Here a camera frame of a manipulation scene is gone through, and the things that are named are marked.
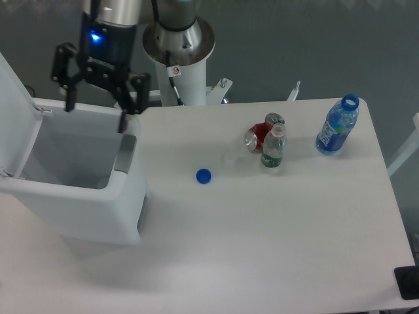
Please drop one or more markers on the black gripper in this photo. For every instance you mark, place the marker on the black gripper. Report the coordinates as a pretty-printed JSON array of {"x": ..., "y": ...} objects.
[{"x": 102, "y": 59}]

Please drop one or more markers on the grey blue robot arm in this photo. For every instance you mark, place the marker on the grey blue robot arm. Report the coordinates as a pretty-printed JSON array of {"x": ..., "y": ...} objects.
[{"x": 173, "y": 15}]

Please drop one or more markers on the white trash bin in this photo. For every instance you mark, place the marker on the white trash bin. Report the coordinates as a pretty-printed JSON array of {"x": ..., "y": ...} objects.
[{"x": 74, "y": 170}]

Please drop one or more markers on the blue bottle cap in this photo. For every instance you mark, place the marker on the blue bottle cap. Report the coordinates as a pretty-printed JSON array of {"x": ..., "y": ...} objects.
[{"x": 203, "y": 176}]

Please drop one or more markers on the crushed red soda can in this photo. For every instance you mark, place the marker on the crushed red soda can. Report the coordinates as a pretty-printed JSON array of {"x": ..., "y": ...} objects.
[{"x": 254, "y": 137}]

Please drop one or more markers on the clear green label bottle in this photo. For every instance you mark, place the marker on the clear green label bottle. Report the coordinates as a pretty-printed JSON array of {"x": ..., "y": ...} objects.
[{"x": 273, "y": 146}]

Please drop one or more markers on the blue plastic drink bottle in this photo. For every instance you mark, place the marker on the blue plastic drink bottle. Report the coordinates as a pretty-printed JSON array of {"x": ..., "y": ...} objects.
[{"x": 339, "y": 122}]

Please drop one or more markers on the black device at table edge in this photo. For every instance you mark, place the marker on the black device at table edge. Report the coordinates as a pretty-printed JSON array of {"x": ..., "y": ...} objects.
[{"x": 407, "y": 281}]

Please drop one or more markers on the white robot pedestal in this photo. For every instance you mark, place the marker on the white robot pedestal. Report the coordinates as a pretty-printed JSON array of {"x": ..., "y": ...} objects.
[{"x": 180, "y": 59}]

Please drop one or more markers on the white frame at right edge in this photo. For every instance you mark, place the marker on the white frame at right edge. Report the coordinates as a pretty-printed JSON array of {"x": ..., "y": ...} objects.
[{"x": 406, "y": 150}]

